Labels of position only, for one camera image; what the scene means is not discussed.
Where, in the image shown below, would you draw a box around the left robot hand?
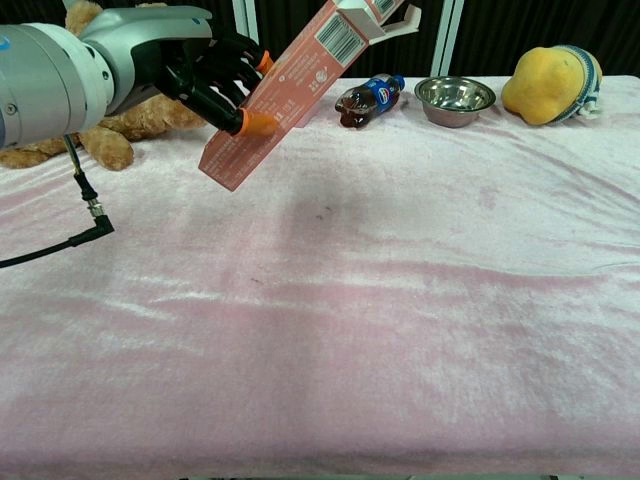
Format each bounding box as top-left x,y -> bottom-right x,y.
79,3 -> 279,138

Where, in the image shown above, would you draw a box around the pink cardboard carton box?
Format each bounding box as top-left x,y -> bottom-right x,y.
198,0 -> 420,192

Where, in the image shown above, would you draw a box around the brown teddy bear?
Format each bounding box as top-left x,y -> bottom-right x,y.
0,0 -> 207,172

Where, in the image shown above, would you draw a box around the small cola bottle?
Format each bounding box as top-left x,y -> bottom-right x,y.
334,73 -> 407,130

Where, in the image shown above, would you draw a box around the stainless steel bowl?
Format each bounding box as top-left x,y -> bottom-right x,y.
413,76 -> 497,129

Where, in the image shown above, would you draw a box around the pink velvet tablecloth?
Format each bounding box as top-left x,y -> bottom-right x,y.
0,74 -> 640,479

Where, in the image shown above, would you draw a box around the yellow plush toy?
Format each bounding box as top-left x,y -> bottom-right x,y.
501,44 -> 605,126

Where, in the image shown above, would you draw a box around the white frame post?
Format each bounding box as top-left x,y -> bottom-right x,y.
232,0 -> 260,46
430,0 -> 467,78

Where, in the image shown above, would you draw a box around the black cable with connector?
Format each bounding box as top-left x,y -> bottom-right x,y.
0,133 -> 116,270

